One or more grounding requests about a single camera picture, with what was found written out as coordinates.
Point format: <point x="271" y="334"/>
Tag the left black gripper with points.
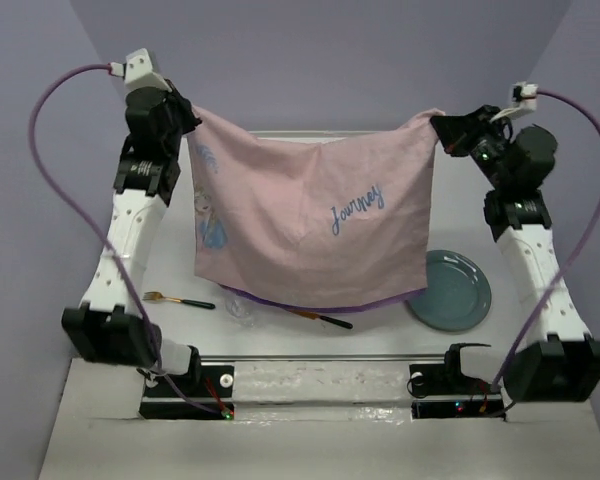
<point x="183" y="105"/>

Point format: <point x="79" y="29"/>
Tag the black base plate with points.
<point x="439" y="394"/>
<point x="210" y="398"/>

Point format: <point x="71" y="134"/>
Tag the clear drinking glass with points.
<point x="243" y="311"/>

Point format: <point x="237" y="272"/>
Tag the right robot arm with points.
<point x="554" y="357"/>

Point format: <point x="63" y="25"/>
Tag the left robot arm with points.
<point x="110" y="326"/>

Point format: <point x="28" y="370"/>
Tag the teal ceramic plate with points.
<point x="458" y="296"/>

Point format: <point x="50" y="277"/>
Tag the gold knife black handle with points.
<point x="316" y="316"/>

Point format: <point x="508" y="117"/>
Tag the gold fork black handle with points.
<point x="156" y="296"/>

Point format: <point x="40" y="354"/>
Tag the pink cloth placemat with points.
<point x="341" y="225"/>

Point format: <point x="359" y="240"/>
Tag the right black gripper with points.
<point x="459" y="131"/>

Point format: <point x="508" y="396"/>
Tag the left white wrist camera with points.
<point x="141" y="70"/>

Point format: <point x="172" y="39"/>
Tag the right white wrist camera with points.
<point x="523" y="101"/>

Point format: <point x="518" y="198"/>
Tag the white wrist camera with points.
<point x="523" y="101"/>
<point x="141" y="70"/>

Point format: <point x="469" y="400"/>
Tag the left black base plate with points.
<point x="210" y="398"/>

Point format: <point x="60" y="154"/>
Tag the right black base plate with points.
<point x="439" y="394"/>

